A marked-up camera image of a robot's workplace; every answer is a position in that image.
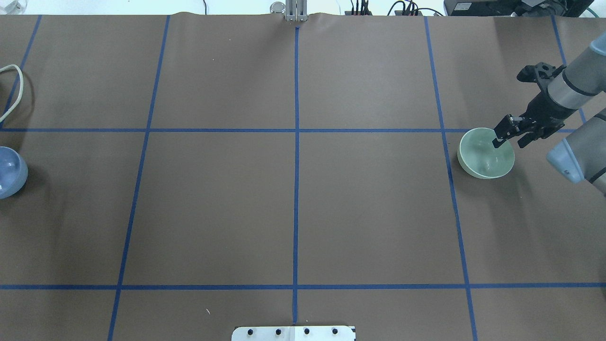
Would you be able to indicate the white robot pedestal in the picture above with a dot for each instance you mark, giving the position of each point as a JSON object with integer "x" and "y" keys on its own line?
{"x": 294, "y": 333}

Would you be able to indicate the blue bowl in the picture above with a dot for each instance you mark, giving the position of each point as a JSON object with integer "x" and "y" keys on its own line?
{"x": 13, "y": 172}

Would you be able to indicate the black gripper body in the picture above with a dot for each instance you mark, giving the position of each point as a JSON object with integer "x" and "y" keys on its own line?
{"x": 543, "y": 108}

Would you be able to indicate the aluminium frame post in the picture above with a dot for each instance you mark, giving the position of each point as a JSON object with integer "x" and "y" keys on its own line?
{"x": 296, "y": 10}

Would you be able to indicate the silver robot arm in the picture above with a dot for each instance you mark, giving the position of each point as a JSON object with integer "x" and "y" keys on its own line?
{"x": 563, "y": 91}

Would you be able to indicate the orange black power strip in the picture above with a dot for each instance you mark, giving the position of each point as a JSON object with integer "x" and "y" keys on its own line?
{"x": 359, "y": 8}

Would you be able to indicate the green bowl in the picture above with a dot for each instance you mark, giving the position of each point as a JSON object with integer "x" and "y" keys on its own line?
{"x": 478, "y": 157}

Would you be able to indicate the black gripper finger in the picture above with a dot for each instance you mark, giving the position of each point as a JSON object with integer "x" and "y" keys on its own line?
{"x": 506, "y": 129}
{"x": 526, "y": 140}

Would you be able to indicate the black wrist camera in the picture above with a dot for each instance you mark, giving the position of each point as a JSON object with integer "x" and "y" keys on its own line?
{"x": 541, "y": 73}

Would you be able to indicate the black laptop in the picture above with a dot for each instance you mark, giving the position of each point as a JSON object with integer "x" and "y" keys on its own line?
{"x": 480, "y": 8}

